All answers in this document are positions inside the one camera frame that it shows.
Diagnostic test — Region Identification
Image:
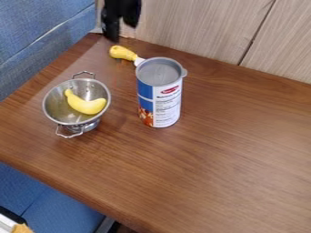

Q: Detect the silver strainer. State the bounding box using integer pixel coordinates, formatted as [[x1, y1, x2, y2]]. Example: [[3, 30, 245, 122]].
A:
[[41, 70, 114, 140]]

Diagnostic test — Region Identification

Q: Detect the yellow toy banana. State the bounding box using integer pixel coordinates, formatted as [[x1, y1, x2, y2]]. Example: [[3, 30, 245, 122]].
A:
[[63, 87, 108, 116]]

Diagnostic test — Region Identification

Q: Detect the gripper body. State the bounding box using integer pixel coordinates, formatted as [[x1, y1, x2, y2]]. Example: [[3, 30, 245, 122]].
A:
[[99, 0, 122, 43]]

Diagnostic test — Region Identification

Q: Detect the blue and white can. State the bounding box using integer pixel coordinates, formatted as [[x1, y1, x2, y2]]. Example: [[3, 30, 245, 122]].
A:
[[135, 56, 186, 129]]

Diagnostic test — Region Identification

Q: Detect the yellow knife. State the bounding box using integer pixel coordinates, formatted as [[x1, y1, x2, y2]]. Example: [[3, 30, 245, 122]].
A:
[[107, 45, 189, 78]]

